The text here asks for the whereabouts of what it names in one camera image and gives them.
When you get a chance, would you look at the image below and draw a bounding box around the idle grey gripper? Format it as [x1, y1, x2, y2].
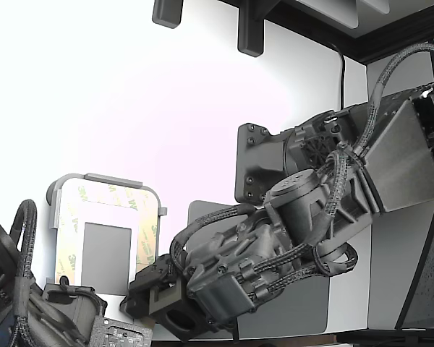
[41, 283, 155, 347]

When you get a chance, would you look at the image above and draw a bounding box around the dark grey printed gripper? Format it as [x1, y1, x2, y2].
[129, 216, 294, 332]

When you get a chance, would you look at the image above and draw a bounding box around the white panel with grey window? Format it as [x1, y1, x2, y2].
[54, 179, 161, 296]

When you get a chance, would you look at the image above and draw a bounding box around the grey printed fixture with legs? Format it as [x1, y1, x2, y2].
[45, 172, 168, 298]

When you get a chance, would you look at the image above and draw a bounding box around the dark grey flat mat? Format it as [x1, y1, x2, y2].
[187, 200, 330, 340]

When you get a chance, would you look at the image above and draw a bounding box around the light grey panel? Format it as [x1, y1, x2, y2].
[357, 0, 392, 14]
[295, 0, 362, 30]

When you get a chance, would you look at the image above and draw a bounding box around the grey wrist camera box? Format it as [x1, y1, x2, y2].
[148, 280, 213, 343]

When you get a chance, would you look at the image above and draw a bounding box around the braided gripper cable loop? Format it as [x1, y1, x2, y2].
[169, 202, 265, 275]

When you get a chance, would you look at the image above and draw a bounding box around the braided wrist cable bundle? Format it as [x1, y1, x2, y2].
[238, 241, 359, 301]

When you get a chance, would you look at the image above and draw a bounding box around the braided idle arm cable loop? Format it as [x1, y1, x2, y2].
[9, 198, 39, 290]

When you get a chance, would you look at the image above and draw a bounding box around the short dark grey bracket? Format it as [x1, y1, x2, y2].
[151, 0, 184, 29]

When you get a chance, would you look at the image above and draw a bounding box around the tall dark grey bracket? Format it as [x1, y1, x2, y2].
[237, 0, 265, 58]

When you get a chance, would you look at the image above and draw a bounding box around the thin black cable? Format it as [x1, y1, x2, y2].
[327, 41, 346, 111]

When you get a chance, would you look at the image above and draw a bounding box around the black frame beam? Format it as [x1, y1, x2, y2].
[216, 0, 434, 67]

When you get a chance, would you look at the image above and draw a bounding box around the braided upper arm cable loop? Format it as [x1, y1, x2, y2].
[354, 41, 434, 160]

